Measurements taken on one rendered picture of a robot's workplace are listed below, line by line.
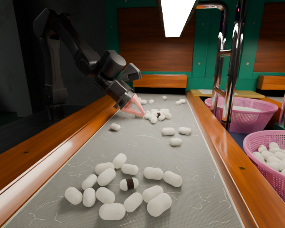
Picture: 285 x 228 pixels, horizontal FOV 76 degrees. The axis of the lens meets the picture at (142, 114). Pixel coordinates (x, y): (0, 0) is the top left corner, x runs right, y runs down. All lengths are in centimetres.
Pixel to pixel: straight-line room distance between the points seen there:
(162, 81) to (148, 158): 68
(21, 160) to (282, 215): 40
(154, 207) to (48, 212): 15
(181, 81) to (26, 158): 82
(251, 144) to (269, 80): 68
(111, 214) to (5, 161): 23
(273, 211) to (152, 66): 94
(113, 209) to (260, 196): 19
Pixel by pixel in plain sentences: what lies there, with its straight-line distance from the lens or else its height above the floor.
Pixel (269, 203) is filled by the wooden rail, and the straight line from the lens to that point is 31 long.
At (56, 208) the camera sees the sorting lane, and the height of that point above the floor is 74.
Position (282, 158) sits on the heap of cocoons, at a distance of 50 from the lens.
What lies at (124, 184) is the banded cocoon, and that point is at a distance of 31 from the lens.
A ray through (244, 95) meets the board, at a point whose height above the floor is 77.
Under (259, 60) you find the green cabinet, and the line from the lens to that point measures 120.
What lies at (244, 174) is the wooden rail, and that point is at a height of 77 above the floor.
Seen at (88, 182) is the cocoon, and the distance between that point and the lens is 32.
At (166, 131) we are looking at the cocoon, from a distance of 50.
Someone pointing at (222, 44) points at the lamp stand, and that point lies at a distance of 70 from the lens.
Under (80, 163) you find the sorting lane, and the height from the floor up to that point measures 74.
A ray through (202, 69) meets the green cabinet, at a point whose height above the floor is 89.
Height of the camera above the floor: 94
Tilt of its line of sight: 17 degrees down
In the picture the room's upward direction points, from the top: straight up
